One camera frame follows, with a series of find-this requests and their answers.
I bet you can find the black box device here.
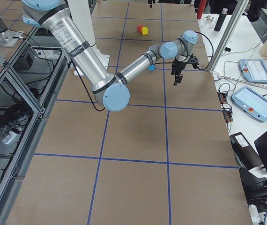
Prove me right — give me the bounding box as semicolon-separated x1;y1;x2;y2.
230;132;263;170

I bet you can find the red block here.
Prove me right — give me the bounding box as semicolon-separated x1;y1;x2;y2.
137;24;144;33

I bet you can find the upper teach pendant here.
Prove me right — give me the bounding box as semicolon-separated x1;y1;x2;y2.
239;59;267;84

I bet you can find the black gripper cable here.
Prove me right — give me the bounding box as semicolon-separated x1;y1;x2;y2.
194;31;215;71

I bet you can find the white power strip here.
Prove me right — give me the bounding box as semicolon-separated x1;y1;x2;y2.
2;131;17;144

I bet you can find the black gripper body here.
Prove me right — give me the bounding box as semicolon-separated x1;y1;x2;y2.
171;53;199;75

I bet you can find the blue block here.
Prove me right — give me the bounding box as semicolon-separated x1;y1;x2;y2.
148;65;155;70

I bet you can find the white camera stand pole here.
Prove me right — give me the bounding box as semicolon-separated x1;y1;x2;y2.
67;0;110;77

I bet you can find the black bottle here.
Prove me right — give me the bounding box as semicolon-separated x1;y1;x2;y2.
214;8;228;32

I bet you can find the teach pendant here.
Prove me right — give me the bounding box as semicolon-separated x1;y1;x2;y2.
231;86;267;122
239;59;267;84

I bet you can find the red cylinder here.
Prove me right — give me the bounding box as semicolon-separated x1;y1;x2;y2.
197;0;207;20

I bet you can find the lower teach pendant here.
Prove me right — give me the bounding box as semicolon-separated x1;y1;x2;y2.
231;86;267;122

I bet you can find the brown paper table cover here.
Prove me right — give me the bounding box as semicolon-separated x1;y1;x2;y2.
6;2;253;225

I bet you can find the aluminium frame post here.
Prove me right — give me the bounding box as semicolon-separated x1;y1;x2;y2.
207;0;249;73

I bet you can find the yellow block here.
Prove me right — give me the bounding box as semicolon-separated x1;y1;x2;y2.
141;26;148;35

